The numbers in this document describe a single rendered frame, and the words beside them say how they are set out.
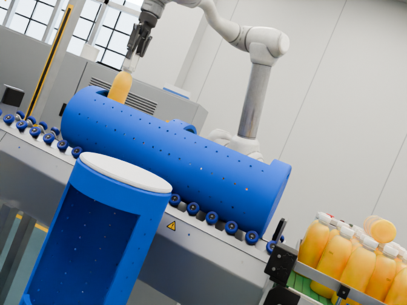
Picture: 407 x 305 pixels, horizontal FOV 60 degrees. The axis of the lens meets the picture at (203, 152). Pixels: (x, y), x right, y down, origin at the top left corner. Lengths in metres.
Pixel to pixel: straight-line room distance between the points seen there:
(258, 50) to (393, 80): 2.86
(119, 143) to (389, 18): 3.80
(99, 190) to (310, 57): 3.68
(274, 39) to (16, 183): 1.29
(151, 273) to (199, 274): 0.20
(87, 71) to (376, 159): 3.12
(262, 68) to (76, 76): 2.01
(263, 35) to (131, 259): 1.21
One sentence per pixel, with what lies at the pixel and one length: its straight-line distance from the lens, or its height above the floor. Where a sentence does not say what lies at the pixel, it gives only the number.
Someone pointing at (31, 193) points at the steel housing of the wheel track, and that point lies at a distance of 1.62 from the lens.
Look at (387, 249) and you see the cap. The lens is 1.22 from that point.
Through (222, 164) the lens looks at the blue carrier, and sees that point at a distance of 1.20.
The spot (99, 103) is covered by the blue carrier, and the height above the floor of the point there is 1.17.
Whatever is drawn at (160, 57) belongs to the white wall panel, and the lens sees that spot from 4.19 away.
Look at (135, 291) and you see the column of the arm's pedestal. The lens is 2.11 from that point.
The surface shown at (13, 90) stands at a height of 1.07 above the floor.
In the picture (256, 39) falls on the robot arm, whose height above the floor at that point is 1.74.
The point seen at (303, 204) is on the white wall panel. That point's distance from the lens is 4.21.
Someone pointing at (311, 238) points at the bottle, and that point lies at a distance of 1.29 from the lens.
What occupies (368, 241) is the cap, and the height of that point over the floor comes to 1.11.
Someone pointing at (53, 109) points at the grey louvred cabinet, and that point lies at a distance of 3.46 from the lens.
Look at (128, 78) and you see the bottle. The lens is 1.50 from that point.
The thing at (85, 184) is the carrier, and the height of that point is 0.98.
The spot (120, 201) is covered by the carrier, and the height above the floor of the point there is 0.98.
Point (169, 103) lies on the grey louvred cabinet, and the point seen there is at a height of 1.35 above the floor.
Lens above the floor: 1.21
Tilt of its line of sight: 2 degrees down
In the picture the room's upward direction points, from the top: 23 degrees clockwise
